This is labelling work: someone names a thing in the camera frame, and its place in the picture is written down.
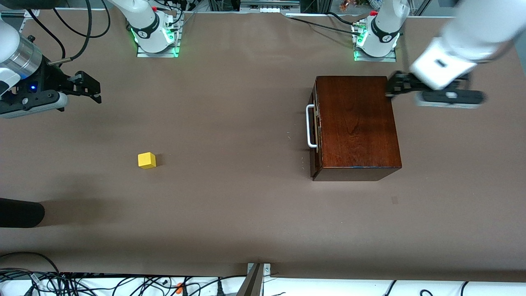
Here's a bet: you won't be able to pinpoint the yellow cube block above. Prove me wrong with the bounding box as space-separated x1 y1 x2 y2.
138 152 157 169

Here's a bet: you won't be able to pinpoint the white metal drawer handle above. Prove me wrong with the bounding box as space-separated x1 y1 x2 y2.
306 104 319 149

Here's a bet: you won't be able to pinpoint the dark brown wooden cabinet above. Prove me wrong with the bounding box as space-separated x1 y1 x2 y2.
310 75 402 182

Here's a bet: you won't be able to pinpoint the black cylinder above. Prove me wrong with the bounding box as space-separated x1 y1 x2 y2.
0 197 45 228

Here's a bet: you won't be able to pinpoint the brown table cover sheet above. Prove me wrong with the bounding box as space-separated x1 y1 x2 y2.
0 10 526 283

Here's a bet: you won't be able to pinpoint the grey socket panel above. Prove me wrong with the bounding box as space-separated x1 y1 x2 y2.
240 0 301 14

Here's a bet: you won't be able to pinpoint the black cable with silver connector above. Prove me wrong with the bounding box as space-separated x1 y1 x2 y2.
47 0 93 66

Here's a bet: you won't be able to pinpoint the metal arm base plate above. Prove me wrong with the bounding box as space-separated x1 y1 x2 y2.
353 23 397 62
136 18 182 58

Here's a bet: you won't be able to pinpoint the black looped cable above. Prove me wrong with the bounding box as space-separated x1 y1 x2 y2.
53 0 111 39
0 252 61 284

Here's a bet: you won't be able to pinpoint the aluminium frame profile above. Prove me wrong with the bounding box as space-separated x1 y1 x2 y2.
0 9 42 20

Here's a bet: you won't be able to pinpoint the short black cable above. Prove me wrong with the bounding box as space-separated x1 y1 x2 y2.
326 11 358 26

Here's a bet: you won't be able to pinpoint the long black cable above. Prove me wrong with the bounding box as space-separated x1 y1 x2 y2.
286 14 362 35

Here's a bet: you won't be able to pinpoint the tangled black cables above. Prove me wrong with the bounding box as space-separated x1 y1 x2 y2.
0 269 247 296

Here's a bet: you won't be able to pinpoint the silver corner bracket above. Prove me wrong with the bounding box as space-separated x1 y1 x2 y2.
247 262 272 288

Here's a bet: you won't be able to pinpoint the dark metal post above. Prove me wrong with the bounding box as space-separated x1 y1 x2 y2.
236 263 264 296

